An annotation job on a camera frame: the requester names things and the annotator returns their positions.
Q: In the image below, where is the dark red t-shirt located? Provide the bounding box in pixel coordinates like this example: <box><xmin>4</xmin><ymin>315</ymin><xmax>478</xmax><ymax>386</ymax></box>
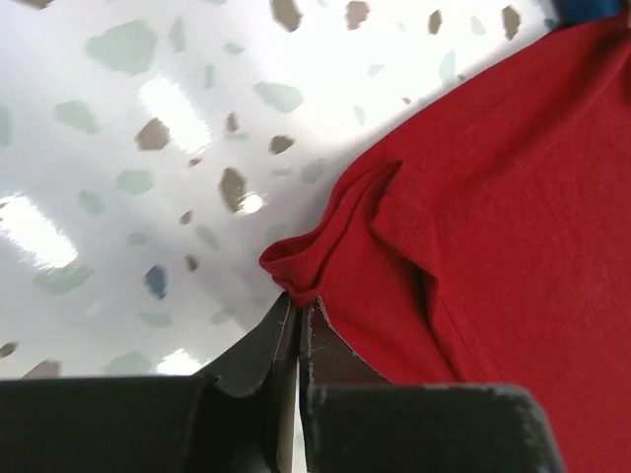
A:
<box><xmin>260</xmin><ymin>13</ymin><xmax>630</xmax><ymax>472</ymax></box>

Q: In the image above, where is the folded white t-shirt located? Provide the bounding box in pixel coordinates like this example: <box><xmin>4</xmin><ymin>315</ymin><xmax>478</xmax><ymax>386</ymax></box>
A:
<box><xmin>553</xmin><ymin>0</ymin><xmax>627</xmax><ymax>26</ymax></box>

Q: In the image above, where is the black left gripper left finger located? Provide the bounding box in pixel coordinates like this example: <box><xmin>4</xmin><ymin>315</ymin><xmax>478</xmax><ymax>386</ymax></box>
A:
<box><xmin>1</xmin><ymin>295</ymin><xmax>299</xmax><ymax>472</ymax></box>

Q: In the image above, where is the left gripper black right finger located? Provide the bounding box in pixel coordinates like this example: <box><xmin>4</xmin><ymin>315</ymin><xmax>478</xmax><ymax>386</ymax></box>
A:
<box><xmin>300</xmin><ymin>301</ymin><xmax>566</xmax><ymax>473</ymax></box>

